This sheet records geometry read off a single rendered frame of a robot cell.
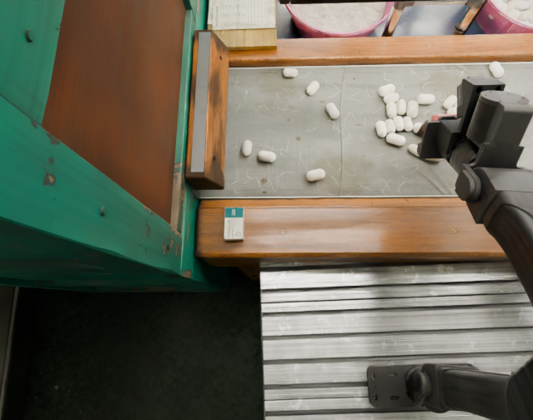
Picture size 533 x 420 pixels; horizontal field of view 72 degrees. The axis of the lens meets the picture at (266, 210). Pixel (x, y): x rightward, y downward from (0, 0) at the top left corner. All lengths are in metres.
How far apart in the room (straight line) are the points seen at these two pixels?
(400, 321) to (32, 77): 0.71
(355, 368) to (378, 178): 0.37
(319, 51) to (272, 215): 0.37
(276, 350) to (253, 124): 0.46
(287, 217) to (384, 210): 0.18
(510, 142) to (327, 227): 0.31
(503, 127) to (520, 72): 0.45
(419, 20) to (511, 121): 0.57
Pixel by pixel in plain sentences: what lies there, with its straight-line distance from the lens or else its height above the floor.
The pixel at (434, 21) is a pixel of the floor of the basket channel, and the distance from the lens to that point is 1.08.
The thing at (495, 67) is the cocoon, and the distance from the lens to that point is 0.94.
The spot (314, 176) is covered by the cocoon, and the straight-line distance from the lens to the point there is 0.72.
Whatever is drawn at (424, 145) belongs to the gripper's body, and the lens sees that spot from 0.67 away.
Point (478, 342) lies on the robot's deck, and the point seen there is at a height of 0.67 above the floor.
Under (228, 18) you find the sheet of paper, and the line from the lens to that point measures 0.89.
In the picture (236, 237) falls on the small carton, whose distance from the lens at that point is 0.66.
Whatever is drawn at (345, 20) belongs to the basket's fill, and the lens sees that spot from 0.96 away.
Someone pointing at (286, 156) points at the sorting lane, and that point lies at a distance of 0.75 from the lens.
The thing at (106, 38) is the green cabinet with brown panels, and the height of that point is 1.13.
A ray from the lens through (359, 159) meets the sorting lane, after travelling 0.77.
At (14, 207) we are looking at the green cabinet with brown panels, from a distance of 0.27.
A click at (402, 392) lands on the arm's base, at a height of 0.68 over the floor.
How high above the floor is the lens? 1.43
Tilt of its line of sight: 75 degrees down
